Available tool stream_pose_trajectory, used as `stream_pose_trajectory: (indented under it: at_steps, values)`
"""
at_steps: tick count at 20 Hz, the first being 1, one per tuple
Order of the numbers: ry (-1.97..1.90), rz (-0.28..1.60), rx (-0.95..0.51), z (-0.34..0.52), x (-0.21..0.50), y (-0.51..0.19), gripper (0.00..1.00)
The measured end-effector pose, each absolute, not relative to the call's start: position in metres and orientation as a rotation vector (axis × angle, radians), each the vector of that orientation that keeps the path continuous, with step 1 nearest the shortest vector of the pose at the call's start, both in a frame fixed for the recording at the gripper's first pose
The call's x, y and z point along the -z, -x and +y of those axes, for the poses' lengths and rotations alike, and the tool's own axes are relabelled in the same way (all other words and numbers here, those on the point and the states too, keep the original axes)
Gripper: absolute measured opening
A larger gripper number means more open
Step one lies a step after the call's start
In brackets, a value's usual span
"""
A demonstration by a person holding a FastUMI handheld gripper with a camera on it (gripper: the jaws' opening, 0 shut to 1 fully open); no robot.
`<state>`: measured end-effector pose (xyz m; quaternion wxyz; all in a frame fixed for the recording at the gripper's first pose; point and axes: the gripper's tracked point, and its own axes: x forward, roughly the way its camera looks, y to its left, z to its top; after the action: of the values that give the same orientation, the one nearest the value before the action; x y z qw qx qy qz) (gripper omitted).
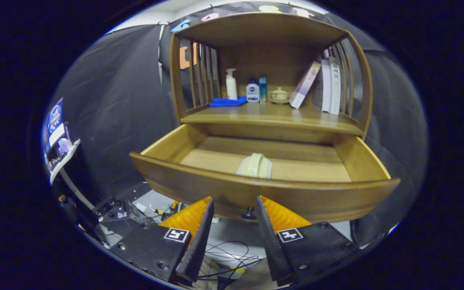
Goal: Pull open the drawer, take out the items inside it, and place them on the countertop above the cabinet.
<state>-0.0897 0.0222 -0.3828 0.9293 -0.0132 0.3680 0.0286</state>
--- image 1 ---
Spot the pink and white book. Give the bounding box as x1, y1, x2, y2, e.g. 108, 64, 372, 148
289, 61, 321, 109

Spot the pale green soap dish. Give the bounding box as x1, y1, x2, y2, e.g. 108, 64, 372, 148
237, 153, 273, 179

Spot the wooden drawer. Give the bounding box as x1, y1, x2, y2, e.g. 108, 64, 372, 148
129, 123, 401, 224

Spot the wooden countertop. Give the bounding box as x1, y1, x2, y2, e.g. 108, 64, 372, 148
180, 101, 365, 135

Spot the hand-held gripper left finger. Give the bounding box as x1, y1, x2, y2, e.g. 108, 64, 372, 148
109, 197, 215, 287

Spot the grey patterned book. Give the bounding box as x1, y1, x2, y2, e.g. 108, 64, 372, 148
312, 68, 324, 111

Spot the dark electronic device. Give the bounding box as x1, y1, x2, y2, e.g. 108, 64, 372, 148
93, 197, 140, 223

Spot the black backdrop cloth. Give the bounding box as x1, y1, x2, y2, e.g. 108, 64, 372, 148
51, 0, 428, 246

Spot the white pump bottle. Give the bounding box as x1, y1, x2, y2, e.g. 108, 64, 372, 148
226, 68, 238, 101

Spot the wooden cabinet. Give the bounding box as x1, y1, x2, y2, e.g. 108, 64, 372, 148
129, 12, 401, 224

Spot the white book with black print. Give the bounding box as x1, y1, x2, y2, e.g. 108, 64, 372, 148
329, 56, 342, 115

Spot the blue folded cloth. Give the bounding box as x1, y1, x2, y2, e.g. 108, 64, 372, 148
209, 96, 248, 108

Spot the blue wall poster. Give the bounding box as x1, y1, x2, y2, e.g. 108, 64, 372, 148
46, 98, 73, 162

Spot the black cable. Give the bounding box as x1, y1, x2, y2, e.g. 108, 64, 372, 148
198, 240, 265, 288

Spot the white lotion bottle blue cap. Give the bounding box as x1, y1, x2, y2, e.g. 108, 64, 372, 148
246, 78, 260, 103

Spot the cream lidded teacup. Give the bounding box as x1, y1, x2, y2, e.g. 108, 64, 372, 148
270, 87, 290, 105

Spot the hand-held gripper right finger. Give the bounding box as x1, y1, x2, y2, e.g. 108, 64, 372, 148
255, 195, 359, 287

